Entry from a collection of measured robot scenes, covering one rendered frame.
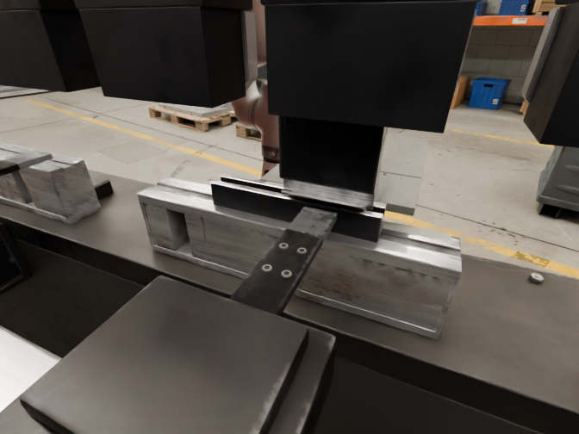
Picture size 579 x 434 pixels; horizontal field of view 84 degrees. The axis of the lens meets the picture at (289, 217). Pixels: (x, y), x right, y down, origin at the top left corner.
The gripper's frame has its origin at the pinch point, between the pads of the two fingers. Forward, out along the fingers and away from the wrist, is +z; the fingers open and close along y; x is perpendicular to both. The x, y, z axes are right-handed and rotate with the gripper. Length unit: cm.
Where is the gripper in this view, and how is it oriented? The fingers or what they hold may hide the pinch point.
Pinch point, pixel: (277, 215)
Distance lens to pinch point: 81.2
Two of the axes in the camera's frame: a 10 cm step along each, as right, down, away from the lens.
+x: -8.5, -2.7, 4.5
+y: 5.2, -3.7, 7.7
